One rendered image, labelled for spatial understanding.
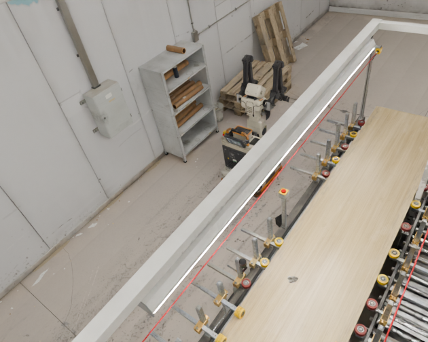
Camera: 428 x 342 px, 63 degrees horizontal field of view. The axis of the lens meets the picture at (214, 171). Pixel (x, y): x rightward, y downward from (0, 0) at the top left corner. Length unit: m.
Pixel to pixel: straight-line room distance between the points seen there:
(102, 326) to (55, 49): 3.43
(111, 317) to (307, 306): 1.92
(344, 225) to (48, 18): 3.57
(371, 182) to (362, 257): 0.91
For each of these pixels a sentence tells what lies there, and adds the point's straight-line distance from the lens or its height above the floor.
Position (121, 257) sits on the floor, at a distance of 4.68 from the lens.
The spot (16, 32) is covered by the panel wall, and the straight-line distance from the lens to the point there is 4.14.
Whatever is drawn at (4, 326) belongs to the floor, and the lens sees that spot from 4.92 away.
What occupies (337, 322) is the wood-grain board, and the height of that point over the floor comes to 0.90.
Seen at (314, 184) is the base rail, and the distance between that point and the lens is 4.03.
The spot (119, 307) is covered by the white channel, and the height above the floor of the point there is 2.46.
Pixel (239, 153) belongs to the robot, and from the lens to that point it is 4.52.
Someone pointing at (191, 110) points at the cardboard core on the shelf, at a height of 0.59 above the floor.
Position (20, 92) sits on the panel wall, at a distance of 4.22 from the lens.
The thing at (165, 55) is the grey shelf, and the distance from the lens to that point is 5.19.
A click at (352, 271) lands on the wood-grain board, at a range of 3.18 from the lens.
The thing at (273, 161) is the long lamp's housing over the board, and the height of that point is 2.36.
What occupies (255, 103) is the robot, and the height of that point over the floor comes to 1.22.
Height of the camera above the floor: 3.58
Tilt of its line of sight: 42 degrees down
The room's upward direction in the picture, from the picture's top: 11 degrees counter-clockwise
